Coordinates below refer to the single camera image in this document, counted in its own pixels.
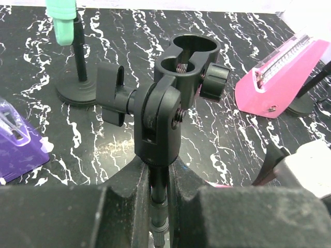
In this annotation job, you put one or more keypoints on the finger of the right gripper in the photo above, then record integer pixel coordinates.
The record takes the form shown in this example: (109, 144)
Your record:
(273, 157)

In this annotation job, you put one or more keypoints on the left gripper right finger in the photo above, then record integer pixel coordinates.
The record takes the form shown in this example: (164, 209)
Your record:
(201, 215)

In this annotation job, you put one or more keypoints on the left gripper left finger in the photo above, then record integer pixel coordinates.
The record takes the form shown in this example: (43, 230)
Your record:
(112, 214)

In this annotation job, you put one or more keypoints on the black tripod mic stand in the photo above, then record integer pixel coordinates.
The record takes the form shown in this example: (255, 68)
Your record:
(186, 68)

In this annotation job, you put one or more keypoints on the teal green microphone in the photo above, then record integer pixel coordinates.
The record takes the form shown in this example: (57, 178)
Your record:
(63, 13)

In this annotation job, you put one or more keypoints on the pink metronome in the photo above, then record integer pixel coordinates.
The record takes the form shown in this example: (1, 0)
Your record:
(271, 85)

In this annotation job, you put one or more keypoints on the purple metronome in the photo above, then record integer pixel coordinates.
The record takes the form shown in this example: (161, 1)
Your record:
(23, 148)

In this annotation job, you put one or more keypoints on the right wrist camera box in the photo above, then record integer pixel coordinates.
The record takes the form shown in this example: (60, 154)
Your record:
(308, 168)

